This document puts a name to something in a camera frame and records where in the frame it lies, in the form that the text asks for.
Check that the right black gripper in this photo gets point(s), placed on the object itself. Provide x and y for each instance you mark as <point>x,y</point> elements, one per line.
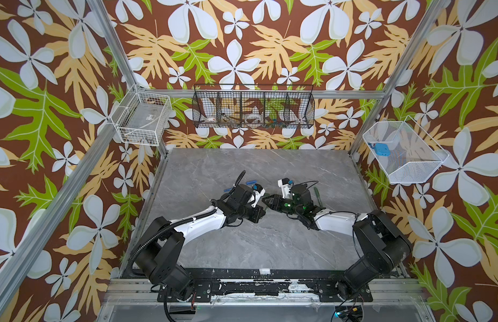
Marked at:
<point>276,202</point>

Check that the white mesh basket right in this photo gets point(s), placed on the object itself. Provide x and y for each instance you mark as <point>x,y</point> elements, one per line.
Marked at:
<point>415,155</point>

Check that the blue object in basket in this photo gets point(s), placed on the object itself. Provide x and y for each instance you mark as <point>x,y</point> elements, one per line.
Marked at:
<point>382,149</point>

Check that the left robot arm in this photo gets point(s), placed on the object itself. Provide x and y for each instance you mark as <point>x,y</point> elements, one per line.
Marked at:
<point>156,254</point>

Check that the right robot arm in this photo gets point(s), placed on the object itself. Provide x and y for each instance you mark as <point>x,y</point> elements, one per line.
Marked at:
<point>382,245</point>

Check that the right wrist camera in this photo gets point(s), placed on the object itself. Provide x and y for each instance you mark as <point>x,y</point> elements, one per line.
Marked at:
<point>285,184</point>

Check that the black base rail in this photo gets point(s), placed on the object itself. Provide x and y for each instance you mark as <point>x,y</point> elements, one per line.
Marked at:
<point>213,283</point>

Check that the white wire basket left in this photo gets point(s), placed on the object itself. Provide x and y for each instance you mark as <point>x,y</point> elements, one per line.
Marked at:
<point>141,117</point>

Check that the light green pen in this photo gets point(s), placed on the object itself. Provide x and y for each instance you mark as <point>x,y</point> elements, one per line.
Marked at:
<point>318,197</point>

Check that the black wire basket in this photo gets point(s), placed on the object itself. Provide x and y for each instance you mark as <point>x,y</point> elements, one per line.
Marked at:
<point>253,106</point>

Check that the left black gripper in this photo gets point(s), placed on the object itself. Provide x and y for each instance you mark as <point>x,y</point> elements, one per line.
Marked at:
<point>258,212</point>

